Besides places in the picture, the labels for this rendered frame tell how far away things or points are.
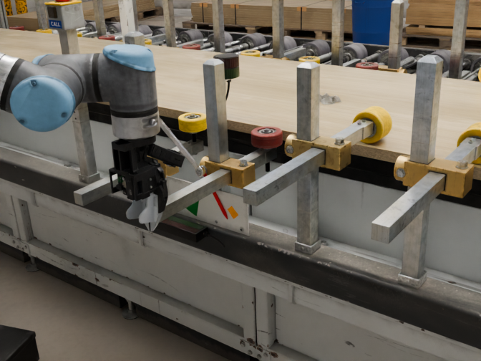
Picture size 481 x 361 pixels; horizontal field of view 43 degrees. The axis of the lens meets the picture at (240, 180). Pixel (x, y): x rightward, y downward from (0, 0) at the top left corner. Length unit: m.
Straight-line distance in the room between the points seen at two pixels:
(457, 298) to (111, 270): 1.49
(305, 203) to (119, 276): 1.20
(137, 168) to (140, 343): 1.21
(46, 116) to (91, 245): 1.48
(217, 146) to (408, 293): 0.54
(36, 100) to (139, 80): 0.21
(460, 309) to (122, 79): 0.77
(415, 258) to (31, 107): 0.77
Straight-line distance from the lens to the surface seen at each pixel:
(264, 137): 1.50
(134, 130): 1.14
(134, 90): 1.12
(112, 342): 2.34
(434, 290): 1.29
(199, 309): 2.14
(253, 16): 8.11
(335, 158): 1.24
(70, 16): 1.72
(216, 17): 2.77
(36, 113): 1.01
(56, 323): 2.50
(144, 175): 1.17
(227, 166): 1.42
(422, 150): 1.17
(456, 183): 1.16
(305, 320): 1.86
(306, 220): 1.35
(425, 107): 1.14
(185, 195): 1.31
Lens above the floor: 1.40
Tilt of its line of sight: 23 degrees down
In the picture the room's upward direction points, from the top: 3 degrees counter-clockwise
